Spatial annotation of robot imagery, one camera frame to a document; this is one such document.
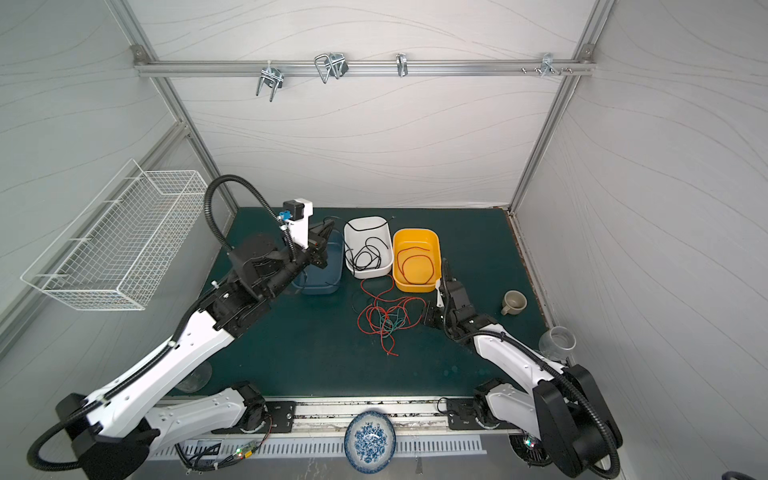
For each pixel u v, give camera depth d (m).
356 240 1.07
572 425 0.40
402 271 1.02
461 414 0.74
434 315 0.77
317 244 0.56
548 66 0.77
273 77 0.79
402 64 0.78
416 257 1.05
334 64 0.76
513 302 0.93
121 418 0.38
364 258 1.05
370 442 0.70
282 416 0.74
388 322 0.88
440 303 0.78
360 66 0.79
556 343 0.68
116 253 0.68
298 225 0.52
